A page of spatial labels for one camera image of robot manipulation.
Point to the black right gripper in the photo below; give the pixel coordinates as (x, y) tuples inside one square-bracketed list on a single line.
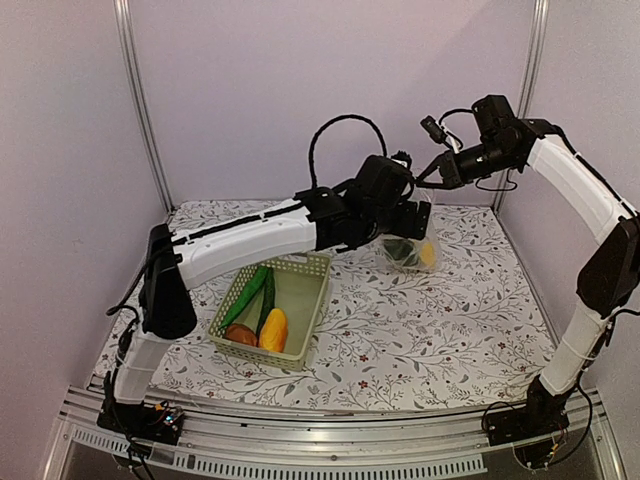
[(450, 171)]

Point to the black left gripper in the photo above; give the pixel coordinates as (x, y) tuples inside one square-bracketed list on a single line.
[(407, 225)]

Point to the green bok choy toy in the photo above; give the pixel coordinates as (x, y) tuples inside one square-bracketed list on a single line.
[(390, 249)]

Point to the clear pink zip top bag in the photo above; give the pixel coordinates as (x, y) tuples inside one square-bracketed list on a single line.
[(431, 236)]

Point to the yellow lemon toy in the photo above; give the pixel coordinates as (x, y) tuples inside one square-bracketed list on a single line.
[(428, 255)]

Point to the dark green round fruit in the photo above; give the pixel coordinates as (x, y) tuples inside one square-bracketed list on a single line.
[(408, 254)]

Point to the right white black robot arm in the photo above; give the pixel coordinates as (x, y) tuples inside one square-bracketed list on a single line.
[(609, 276)]

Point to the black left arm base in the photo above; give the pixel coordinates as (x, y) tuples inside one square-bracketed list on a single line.
[(159, 423)]

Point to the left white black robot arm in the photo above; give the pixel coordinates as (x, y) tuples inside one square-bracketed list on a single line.
[(376, 201)]

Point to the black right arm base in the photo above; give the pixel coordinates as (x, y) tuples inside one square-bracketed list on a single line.
[(504, 423)]

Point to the beige perforated plastic basket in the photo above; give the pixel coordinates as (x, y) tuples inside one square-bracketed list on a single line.
[(301, 288)]

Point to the floral white table mat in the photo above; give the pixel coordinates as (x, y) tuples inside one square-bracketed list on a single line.
[(469, 333)]

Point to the dark green cucumber toy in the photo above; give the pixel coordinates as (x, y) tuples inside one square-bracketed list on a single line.
[(268, 301)]

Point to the green bitter gourd toy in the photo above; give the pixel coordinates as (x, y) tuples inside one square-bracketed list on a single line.
[(246, 295)]

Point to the orange yellow mango toy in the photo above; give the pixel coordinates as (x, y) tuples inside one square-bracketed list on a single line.
[(274, 334)]

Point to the brown bread roll toy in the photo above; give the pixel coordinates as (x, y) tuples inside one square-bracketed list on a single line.
[(241, 334)]

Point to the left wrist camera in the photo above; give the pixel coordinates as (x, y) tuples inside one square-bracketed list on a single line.
[(402, 162)]

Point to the right aluminium frame post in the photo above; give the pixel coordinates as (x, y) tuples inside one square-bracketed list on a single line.
[(531, 71)]

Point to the aluminium frame post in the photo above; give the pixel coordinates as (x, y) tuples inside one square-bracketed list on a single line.
[(125, 29), (531, 71)]

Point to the aluminium front rail frame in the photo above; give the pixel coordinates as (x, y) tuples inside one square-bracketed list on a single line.
[(228, 440)]

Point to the left aluminium frame post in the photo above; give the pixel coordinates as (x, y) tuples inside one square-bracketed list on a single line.
[(125, 29)]

